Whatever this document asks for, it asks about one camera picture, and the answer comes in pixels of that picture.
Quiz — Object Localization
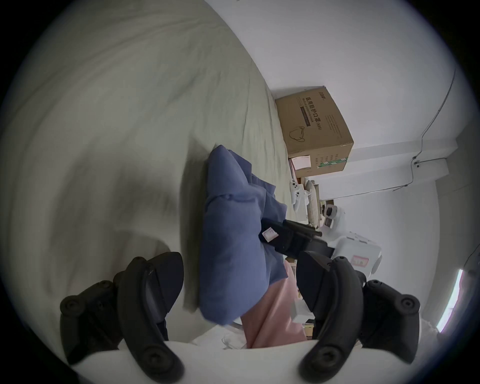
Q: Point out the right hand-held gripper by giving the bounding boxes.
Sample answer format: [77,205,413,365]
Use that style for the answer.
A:
[260,203,383,280]

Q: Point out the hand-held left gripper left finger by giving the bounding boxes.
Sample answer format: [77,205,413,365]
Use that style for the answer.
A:
[59,251,185,383]

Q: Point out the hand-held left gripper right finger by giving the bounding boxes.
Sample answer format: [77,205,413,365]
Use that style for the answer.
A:
[298,250,421,382]

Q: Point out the dark blue shirt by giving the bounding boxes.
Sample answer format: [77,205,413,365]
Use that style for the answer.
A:
[198,144,289,326]

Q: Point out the white hand controller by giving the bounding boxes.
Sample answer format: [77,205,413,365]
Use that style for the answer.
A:
[289,179,313,216]

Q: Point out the person's legs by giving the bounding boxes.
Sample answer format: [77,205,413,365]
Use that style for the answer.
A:
[240,259,309,348]

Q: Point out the brown cardboard carton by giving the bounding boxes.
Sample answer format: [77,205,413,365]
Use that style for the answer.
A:
[274,86,355,179]

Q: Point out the bed with pale green sheet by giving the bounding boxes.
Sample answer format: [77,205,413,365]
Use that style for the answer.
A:
[0,0,291,344]

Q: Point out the thin grey wall cable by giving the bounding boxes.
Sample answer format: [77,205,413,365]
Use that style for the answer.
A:
[391,67,457,193]

